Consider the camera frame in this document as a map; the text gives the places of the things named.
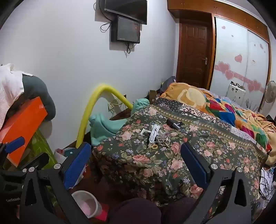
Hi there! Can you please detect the wall socket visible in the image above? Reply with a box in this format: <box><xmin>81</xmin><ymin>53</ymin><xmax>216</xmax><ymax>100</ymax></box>
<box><xmin>107</xmin><ymin>98</ymin><xmax>121</xmax><ymax>114</ymax></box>

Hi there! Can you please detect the black cable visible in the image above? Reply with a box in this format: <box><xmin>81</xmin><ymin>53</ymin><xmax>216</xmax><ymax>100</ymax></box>
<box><xmin>100</xmin><ymin>21</ymin><xmax>112</xmax><ymax>33</ymax></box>
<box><xmin>126</xmin><ymin>42</ymin><xmax>134</xmax><ymax>58</ymax></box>

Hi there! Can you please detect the marker pen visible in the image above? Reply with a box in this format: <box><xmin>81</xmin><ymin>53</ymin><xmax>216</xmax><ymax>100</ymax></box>
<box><xmin>148</xmin><ymin>125</ymin><xmax>161</xmax><ymax>148</ymax></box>

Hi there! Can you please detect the wooden overhead cabinet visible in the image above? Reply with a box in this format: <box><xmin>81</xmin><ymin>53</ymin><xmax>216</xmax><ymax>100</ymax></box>
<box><xmin>167</xmin><ymin>0</ymin><xmax>270</xmax><ymax>43</ymax></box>

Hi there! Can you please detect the teal plastic device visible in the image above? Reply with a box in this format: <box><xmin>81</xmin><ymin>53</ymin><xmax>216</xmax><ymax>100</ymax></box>
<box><xmin>62</xmin><ymin>147</ymin><xmax>79</xmax><ymax>157</ymax></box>

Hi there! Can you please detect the white plastic rack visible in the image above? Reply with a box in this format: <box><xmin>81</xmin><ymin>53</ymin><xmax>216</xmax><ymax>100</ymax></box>
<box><xmin>226</xmin><ymin>81</ymin><xmax>247</xmax><ymax>104</ymax></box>

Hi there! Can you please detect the brown wooden door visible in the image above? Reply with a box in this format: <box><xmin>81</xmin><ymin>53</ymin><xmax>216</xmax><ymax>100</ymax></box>
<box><xmin>176</xmin><ymin>18</ymin><xmax>214</xmax><ymax>90</ymax></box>

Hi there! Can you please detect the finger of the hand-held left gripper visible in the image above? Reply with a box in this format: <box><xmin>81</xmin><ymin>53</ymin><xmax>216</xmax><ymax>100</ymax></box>
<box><xmin>19</xmin><ymin>153</ymin><xmax>50</xmax><ymax>171</ymax></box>
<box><xmin>0</xmin><ymin>137</ymin><xmax>26</xmax><ymax>157</ymax></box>

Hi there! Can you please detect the wall-mounted television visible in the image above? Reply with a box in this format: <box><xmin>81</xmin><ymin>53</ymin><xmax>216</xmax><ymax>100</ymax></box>
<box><xmin>104</xmin><ymin>0</ymin><xmax>148</xmax><ymax>25</ymax></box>

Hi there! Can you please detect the colourful blanket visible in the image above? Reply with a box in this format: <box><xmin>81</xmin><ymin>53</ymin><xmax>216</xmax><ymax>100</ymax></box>
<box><xmin>160</xmin><ymin>83</ymin><xmax>276</xmax><ymax>166</ymax></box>

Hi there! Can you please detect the small black device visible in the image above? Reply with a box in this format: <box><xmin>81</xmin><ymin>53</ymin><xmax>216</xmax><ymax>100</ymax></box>
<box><xmin>166</xmin><ymin>119</ymin><xmax>184</xmax><ymax>130</ymax></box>

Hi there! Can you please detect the standing fan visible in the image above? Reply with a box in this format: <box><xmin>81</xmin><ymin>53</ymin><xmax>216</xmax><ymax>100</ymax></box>
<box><xmin>260</xmin><ymin>81</ymin><xmax>276</xmax><ymax>113</ymax></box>

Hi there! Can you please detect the yellow foam tube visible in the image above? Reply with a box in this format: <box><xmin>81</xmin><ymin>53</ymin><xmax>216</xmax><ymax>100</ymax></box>
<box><xmin>75</xmin><ymin>84</ymin><xmax>134</xmax><ymax>149</ymax></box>

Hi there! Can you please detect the red cloth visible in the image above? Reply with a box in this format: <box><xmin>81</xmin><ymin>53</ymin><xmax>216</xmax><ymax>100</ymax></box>
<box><xmin>95</xmin><ymin>203</ymin><xmax>111</xmax><ymax>221</ymax></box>

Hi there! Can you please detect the dark grey pillow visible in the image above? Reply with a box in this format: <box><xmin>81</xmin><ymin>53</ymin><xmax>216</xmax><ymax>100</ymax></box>
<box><xmin>22</xmin><ymin>73</ymin><xmax>57</xmax><ymax>121</ymax></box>

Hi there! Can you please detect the floral bedspread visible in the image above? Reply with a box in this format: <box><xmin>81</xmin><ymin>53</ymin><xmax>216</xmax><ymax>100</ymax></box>
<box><xmin>93</xmin><ymin>98</ymin><xmax>268</xmax><ymax>217</ymax></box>

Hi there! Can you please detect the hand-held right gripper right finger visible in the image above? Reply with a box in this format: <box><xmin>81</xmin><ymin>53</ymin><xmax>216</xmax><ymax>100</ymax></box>
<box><xmin>181</xmin><ymin>142</ymin><xmax>253</xmax><ymax>224</ymax></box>

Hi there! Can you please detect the white plastic bin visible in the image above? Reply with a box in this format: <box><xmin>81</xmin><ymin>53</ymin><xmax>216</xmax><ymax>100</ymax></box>
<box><xmin>71</xmin><ymin>190</ymin><xmax>103</xmax><ymax>219</ymax></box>

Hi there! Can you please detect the wardrobe with heart stickers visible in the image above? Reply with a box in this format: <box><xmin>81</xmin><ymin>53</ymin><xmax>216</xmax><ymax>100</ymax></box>
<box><xmin>209</xmin><ymin>13</ymin><xmax>272</xmax><ymax>110</ymax></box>

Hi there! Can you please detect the orange box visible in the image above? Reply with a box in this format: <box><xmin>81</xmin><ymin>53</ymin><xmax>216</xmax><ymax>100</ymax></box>
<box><xmin>0</xmin><ymin>96</ymin><xmax>48</xmax><ymax>167</ymax></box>

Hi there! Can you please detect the white towel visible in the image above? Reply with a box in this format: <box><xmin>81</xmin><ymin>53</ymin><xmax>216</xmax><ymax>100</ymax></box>
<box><xmin>0</xmin><ymin>63</ymin><xmax>25</xmax><ymax>128</ymax></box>

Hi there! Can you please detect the teal cloth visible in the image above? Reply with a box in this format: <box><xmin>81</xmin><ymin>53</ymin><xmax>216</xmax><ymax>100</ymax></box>
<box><xmin>89</xmin><ymin>98</ymin><xmax>150</xmax><ymax>146</ymax></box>

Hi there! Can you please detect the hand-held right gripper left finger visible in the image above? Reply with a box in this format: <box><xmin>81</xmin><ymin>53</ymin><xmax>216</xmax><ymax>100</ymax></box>
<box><xmin>20</xmin><ymin>142</ymin><xmax>95</xmax><ymax>224</ymax></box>

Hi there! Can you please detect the tangle of cables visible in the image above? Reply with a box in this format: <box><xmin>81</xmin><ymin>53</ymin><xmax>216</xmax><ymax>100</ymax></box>
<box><xmin>258</xmin><ymin>166</ymin><xmax>276</xmax><ymax>207</ymax></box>

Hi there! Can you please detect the white cable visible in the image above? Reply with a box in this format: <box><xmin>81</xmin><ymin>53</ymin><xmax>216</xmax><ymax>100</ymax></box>
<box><xmin>155</xmin><ymin>132</ymin><xmax>173</xmax><ymax>149</ymax></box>

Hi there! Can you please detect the dark purple bag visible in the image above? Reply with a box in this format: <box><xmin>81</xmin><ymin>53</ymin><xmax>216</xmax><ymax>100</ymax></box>
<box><xmin>161</xmin><ymin>76</ymin><xmax>178</xmax><ymax>93</ymax></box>

